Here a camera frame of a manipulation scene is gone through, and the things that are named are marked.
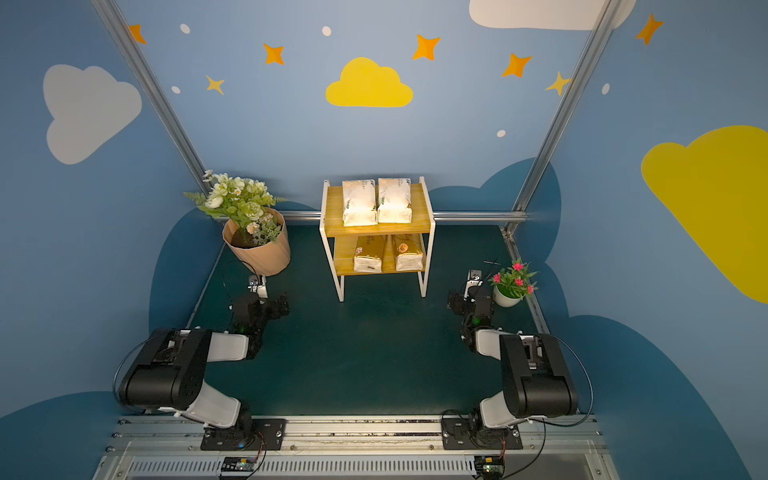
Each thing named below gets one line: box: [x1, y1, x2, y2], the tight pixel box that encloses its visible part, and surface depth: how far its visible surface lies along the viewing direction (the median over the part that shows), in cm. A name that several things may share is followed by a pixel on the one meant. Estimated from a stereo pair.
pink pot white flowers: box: [183, 170, 291, 277], surface depth 93 cm
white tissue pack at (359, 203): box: [342, 179, 378, 227], surface depth 76 cm
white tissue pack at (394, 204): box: [377, 178, 412, 224], surface depth 76 cm
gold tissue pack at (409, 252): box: [394, 233, 425, 272], surface depth 87 cm
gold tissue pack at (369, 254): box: [354, 235, 384, 273], surface depth 87 cm
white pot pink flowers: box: [487, 258, 540, 308], surface depth 92 cm
